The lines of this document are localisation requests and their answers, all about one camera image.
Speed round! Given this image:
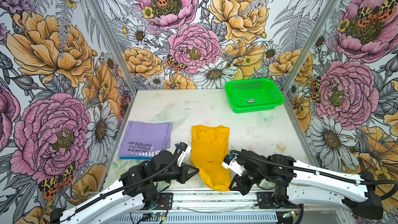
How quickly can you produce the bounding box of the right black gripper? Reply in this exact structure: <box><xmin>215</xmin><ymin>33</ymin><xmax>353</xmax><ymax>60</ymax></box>
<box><xmin>229</xmin><ymin>168</ymin><xmax>266</xmax><ymax>196</ymax></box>

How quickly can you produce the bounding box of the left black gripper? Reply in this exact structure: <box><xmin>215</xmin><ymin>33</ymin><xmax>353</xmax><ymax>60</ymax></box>
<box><xmin>153</xmin><ymin>161</ymin><xmax>199</xmax><ymax>184</ymax></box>

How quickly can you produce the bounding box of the yellow t shirt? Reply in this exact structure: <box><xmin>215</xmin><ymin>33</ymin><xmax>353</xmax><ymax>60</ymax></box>
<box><xmin>191</xmin><ymin>125</ymin><xmax>231</xmax><ymax>192</ymax></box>

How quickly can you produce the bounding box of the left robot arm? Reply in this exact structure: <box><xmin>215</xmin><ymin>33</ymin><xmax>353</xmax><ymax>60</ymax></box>
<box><xmin>50</xmin><ymin>148</ymin><xmax>200</xmax><ymax>224</ymax></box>

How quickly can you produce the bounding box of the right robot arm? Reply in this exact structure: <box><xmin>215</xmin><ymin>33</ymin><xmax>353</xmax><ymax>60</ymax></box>
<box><xmin>222</xmin><ymin>149</ymin><xmax>383</xmax><ymax>219</ymax></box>

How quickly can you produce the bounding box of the green circuit board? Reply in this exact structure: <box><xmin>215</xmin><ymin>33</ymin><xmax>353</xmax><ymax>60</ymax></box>
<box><xmin>143</xmin><ymin>212</ymin><xmax>166</xmax><ymax>219</ymax></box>
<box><xmin>282</xmin><ymin>211</ymin><xmax>296</xmax><ymax>218</ymax></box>

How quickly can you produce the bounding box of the right green circuit board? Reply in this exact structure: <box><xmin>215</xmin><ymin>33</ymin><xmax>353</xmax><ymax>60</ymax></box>
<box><xmin>282</xmin><ymin>211</ymin><xmax>296</xmax><ymax>218</ymax></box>

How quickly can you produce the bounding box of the folded purple t shirt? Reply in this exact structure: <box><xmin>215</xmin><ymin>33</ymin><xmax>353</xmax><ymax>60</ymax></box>
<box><xmin>118</xmin><ymin>121</ymin><xmax>172</xmax><ymax>159</ymax></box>

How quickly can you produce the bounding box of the green plastic basket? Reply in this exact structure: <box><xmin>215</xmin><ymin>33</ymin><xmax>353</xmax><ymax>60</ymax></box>
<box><xmin>224</xmin><ymin>78</ymin><xmax>285</xmax><ymax>114</ymax></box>

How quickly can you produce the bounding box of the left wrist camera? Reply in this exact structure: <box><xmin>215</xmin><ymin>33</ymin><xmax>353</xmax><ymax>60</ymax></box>
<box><xmin>175</xmin><ymin>142</ymin><xmax>192</xmax><ymax>167</ymax></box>

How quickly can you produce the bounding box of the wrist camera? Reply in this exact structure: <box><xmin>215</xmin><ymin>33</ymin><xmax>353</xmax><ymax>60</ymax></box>
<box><xmin>175</xmin><ymin>142</ymin><xmax>192</xmax><ymax>167</ymax></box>
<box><xmin>222</xmin><ymin>155</ymin><xmax>245</xmax><ymax>176</ymax></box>

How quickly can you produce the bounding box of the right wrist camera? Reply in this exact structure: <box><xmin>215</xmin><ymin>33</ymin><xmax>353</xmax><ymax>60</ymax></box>
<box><xmin>222</xmin><ymin>155</ymin><xmax>245</xmax><ymax>176</ymax></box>

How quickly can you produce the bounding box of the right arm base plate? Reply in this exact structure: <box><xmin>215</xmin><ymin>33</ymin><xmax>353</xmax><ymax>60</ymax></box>
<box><xmin>256</xmin><ymin>191</ymin><xmax>298</xmax><ymax>209</ymax></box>

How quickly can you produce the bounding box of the aluminium front rail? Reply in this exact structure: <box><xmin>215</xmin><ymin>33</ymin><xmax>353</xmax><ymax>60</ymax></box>
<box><xmin>82</xmin><ymin>189</ymin><xmax>346</xmax><ymax>214</ymax></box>

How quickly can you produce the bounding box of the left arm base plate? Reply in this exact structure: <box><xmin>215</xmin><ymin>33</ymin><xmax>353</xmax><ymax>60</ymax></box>
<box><xmin>149</xmin><ymin>193</ymin><xmax>174</xmax><ymax>211</ymax></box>

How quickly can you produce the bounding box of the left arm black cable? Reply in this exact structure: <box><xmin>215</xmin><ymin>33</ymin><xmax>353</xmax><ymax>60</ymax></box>
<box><xmin>49</xmin><ymin>152</ymin><xmax>184</xmax><ymax>224</ymax></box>

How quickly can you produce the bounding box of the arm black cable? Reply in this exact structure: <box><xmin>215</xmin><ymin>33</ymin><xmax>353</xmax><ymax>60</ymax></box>
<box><xmin>229</xmin><ymin>149</ymin><xmax>398</xmax><ymax>201</ymax></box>
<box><xmin>49</xmin><ymin>152</ymin><xmax>184</xmax><ymax>224</ymax></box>

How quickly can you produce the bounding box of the right aluminium corner post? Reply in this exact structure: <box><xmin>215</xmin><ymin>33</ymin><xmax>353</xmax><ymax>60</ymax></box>
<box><xmin>282</xmin><ymin>0</ymin><xmax>340</xmax><ymax>93</ymax></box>

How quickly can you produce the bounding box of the aluminium corner post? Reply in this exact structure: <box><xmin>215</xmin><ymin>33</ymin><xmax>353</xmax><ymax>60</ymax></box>
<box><xmin>282</xmin><ymin>0</ymin><xmax>340</xmax><ymax>93</ymax></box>
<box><xmin>86</xmin><ymin>0</ymin><xmax>138</xmax><ymax>95</ymax></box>

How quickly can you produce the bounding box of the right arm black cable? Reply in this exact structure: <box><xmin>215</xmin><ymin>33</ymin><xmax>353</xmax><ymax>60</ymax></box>
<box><xmin>229</xmin><ymin>149</ymin><xmax>398</xmax><ymax>201</ymax></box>

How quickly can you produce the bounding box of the left aluminium corner post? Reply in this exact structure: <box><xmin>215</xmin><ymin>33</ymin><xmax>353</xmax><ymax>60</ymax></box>
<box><xmin>86</xmin><ymin>0</ymin><xmax>138</xmax><ymax>95</ymax></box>

